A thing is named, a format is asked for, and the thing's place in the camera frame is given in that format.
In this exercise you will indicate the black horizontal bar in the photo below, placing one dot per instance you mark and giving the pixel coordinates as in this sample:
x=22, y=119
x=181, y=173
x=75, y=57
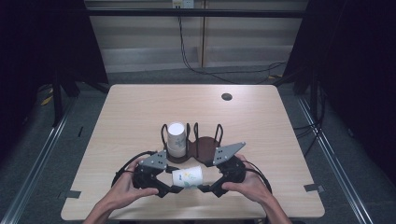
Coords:
x=186, y=12

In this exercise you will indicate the metal floor rail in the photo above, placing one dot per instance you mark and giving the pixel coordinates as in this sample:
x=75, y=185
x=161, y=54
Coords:
x=330, y=155
x=40, y=161

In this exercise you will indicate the white wall outlet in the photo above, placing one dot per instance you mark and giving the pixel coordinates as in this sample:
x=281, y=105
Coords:
x=183, y=3

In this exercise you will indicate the person's left hand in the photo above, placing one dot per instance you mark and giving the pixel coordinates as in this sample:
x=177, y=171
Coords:
x=130, y=191

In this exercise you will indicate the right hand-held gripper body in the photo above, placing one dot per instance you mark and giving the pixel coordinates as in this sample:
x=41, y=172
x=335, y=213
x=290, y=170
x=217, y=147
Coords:
x=232, y=171

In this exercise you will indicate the stack of white paper cups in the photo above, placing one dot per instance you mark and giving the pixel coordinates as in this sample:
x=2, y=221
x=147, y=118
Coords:
x=176, y=137

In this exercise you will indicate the black curtain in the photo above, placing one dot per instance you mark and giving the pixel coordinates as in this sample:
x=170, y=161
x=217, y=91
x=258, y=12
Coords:
x=40, y=37
x=351, y=62

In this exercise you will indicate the yellow floor tape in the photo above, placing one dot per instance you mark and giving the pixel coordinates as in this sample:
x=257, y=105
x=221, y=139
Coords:
x=46, y=100

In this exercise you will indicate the grey tape mark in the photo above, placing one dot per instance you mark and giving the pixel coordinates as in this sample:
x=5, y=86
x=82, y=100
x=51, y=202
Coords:
x=313, y=187
x=70, y=194

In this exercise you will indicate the person's right hand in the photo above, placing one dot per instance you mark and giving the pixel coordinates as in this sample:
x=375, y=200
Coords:
x=249, y=188

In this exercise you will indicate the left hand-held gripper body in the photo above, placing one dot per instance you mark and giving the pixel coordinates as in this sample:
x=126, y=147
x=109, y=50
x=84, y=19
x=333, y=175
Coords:
x=152, y=177

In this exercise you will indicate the white printed paper cup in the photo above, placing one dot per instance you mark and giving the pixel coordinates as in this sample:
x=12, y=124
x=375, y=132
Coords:
x=188, y=177

